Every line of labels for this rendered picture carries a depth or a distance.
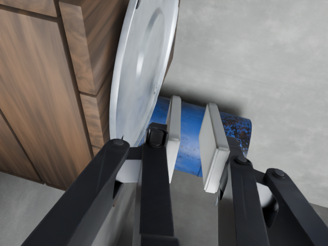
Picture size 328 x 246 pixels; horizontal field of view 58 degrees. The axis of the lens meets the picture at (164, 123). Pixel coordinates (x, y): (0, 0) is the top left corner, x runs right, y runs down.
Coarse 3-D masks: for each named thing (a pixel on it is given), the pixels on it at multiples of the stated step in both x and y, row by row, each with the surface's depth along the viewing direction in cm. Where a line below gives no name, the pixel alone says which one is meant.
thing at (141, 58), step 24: (144, 0) 32; (168, 0) 44; (144, 24) 34; (168, 24) 49; (120, 48) 27; (144, 48) 35; (168, 48) 55; (120, 72) 28; (144, 72) 38; (120, 96) 32; (144, 96) 42; (120, 120) 35; (144, 120) 51
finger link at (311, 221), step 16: (272, 176) 15; (288, 176) 15; (272, 192) 14; (288, 192) 14; (288, 208) 13; (304, 208) 13; (272, 224) 14; (288, 224) 12; (304, 224) 12; (320, 224) 12; (272, 240) 14; (288, 240) 12; (304, 240) 11; (320, 240) 11
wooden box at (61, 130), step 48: (0, 0) 22; (48, 0) 21; (96, 0) 22; (0, 48) 26; (48, 48) 24; (96, 48) 25; (0, 96) 32; (48, 96) 30; (96, 96) 28; (0, 144) 43; (48, 144) 38; (96, 144) 35
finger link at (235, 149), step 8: (232, 144) 18; (232, 152) 17; (240, 152) 17; (224, 168) 16; (224, 176) 16; (256, 176) 15; (224, 184) 16; (264, 184) 15; (264, 192) 15; (264, 200) 15; (272, 200) 15; (264, 208) 15; (272, 208) 15
